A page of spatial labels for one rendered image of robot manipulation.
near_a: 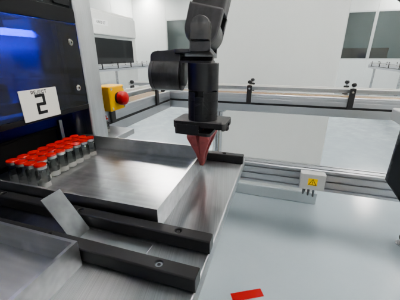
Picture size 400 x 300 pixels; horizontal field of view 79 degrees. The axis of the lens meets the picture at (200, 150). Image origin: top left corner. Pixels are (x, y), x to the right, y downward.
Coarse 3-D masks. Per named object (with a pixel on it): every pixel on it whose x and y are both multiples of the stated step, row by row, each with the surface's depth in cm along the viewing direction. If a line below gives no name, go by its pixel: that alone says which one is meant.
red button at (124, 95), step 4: (120, 92) 71; (124, 92) 71; (120, 96) 70; (124, 96) 71; (128, 96) 73; (120, 100) 71; (124, 100) 71; (128, 100) 73; (120, 104) 72; (124, 104) 72
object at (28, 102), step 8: (40, 88) 49; (48, 88) 51; (24, 96) 46; (32, 96) 48; (48, 96) 51; (56, 96) 53; (24, 104) 47; (32, 104) 48; (48, 104) 51; (56, 104) 53; (24, 112) 47; (32, 112) 48; (48, 112) 52; (56, 112) 54; (24, 120) 47; (32, 120) 48
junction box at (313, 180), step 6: (300, 174) 131; (306, 174) 126; (312, 174) 125; (318, 174) 125; (324, 174) 125; (300, 180) 129; (306, 180) 127; (312, 180) 126; (318, 180) 125; (324, 180) 125; (300, 186) 129; (306, 186) 128; (312, 186) 127; (318, 186) 127
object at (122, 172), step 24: (96, 144) 65; (120, 144) 63; (144, 144) 61; (168, 144) 59; (72, 168) 53; (96, 168) 53; (120, 168) 53; (144, 168) 53; (168, 168) 53; (192, 168) 48; (24, 192) 40; (48, 192) 39; (72, 192) 38; (96, 192) 44; (120, 192) 44; (144, 192) 44; (168, 192) 38; (144, 216) 35
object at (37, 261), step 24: (0, 240) 32; (24, 240) 30; (48, 240) 29; (72, 240) 28; (0, 264) 29; (24, 264) 29; (48, 264) 25; (72, 264) 27; (0, 288) 26; (24, 288) 22; (48, 288) 25
